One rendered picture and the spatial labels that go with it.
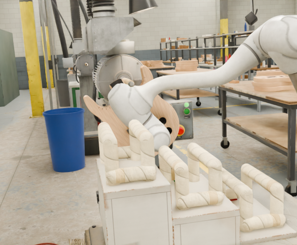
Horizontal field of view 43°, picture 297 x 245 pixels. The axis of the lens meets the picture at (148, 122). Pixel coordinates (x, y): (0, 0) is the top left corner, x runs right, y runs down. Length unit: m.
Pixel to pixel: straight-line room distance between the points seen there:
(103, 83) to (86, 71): 3.26
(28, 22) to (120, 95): 7.79
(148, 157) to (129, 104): 0.52
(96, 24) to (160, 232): 0.95
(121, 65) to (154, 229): 1.14
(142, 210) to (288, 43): 0.69
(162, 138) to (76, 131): 3.26
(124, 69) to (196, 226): 1.13
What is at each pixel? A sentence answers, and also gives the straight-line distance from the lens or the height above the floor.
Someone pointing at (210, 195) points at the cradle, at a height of 1.05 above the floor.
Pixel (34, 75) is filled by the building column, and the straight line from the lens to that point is 9.04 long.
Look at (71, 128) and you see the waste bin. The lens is 4.51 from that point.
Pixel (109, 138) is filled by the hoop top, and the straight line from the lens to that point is 0.82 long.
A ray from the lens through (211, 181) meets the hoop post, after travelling 0.90.
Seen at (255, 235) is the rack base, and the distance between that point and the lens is 0.97.
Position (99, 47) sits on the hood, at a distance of 1.56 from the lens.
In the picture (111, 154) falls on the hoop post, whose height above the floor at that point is 1.17.
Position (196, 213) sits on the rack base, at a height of 1.02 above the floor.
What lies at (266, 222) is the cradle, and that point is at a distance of 0.98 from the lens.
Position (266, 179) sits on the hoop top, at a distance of 1.02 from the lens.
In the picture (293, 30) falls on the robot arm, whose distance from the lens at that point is 1.24.
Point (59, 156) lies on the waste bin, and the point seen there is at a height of 0.21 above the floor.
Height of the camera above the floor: 1.39
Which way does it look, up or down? 11 degrees down
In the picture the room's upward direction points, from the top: 3 degrees counter-clockwise
